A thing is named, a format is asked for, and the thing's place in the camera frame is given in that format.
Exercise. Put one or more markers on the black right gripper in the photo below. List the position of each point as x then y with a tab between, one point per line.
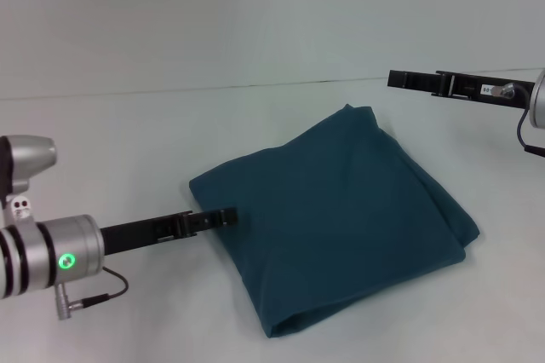
489	88

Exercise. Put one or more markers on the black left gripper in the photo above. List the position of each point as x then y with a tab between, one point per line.
140	233

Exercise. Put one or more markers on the blue shirt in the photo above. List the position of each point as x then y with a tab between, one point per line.
332	218

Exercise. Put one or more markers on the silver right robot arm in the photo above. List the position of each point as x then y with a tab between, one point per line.
538	101

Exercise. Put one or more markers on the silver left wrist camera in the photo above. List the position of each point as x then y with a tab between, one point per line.
23	167

